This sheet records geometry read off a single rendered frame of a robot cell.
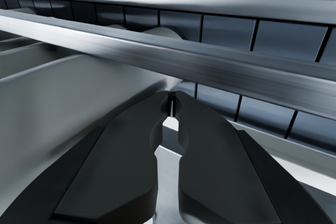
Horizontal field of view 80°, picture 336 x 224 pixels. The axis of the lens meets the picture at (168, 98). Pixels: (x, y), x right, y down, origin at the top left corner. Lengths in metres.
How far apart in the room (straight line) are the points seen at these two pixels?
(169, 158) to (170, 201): 0.09
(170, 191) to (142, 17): 0.22
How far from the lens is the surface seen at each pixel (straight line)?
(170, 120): 0.16
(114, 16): 0.21
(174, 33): 0.16
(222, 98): 0.17
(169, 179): 0.29
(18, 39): 0.21
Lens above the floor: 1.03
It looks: 46 degrees down
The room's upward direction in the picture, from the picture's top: 129 degrees counter-clockwise
